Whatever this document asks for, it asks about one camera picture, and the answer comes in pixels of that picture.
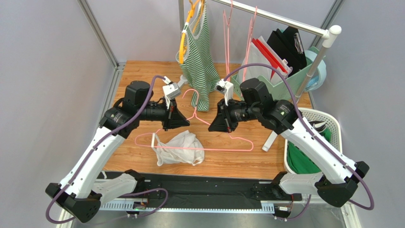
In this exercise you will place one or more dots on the green plastic basket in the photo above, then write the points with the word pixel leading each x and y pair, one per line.
pixel 279 90

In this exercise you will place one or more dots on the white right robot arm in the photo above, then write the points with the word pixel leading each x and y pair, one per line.
pixel 338 176

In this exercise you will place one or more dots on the green garment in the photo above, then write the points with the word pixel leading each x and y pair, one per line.
pixel 299 162

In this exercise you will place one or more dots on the white tank top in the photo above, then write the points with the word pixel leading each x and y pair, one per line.
pixel 175 156

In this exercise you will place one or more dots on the green striped tank top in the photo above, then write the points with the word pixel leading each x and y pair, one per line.
pixel 198 67

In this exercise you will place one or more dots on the white laundry basket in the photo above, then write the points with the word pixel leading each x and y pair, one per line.
pixel 333 125

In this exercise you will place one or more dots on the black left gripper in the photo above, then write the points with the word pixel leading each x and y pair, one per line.
pixel 174 118

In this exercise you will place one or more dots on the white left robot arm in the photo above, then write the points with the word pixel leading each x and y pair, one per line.
pixel 78 193

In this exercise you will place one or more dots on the black white striped garment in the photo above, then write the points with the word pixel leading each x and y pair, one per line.
pixel 320 126

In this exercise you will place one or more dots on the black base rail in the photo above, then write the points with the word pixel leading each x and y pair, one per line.
pixel 203 194

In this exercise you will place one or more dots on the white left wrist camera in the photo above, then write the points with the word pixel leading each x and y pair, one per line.
pixel 171 91

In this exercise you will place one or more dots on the black folder with clip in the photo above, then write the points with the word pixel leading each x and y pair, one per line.
pixel 287 44

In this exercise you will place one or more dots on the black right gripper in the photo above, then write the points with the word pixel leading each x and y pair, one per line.
pixel 226 117

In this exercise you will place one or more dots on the yellow plastic hanger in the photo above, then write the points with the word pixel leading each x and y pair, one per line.
pixel 191 12

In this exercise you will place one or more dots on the light blue round object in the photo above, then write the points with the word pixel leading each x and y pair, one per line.
pixel 320 74

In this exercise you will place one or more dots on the pink wire hanger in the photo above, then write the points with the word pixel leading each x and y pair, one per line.
pixel 226 32
pixel 250 33
pixel 155 137

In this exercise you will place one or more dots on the red folder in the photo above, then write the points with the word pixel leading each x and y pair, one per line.
pixel 271 56

